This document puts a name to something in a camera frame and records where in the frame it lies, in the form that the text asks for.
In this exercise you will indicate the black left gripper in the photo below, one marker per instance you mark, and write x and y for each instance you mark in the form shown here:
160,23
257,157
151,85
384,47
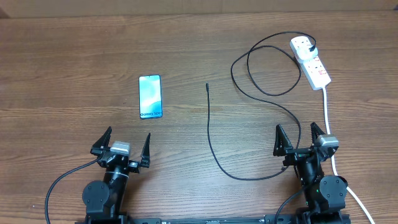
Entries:
133,166

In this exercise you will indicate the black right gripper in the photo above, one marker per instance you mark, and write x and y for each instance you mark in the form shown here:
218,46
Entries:
282,148

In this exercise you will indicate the Samsung Galaxy smartphone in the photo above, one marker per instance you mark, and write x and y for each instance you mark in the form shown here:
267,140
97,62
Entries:
150,97

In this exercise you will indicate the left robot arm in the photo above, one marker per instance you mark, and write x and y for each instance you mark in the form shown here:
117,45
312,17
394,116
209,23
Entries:
103,198

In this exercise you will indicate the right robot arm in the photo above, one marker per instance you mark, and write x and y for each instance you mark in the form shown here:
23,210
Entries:
324,194

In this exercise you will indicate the white charger plug adapter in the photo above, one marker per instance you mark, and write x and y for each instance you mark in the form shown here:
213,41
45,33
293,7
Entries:
304,54

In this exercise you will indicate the white power strip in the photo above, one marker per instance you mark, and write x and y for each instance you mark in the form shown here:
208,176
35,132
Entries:
314,70

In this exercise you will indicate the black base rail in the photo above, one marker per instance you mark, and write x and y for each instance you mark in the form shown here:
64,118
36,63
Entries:
267,219

